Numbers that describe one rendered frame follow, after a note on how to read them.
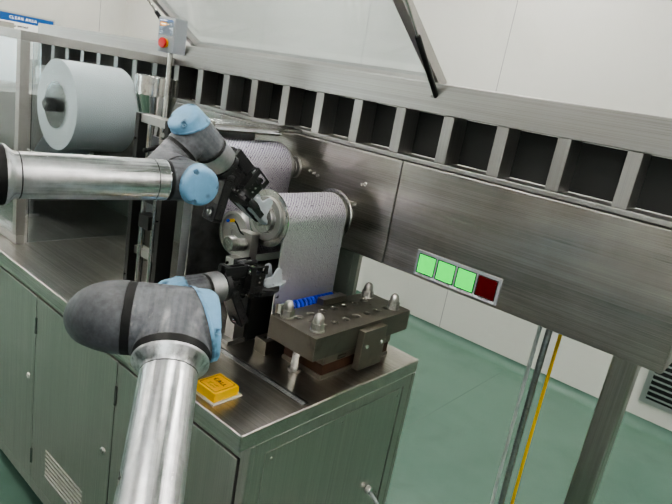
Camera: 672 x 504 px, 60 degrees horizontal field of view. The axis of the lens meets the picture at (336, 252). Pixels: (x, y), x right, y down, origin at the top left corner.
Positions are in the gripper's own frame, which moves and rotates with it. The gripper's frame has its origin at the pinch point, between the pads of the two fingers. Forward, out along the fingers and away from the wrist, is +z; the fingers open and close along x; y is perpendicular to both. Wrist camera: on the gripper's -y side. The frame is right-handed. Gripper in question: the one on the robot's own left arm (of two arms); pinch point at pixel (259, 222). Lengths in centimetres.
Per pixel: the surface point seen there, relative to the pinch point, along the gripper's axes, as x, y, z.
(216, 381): -13.4, -36.8, 6.4
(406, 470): 1, -22, 167
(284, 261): -4.3, -3.2, 11.2
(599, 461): -80, 1, 69
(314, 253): -4.3, 4.8, 19.0
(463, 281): -40, 18, 32
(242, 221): 10.8, 0.2, 5.0
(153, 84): 69, 26, -9
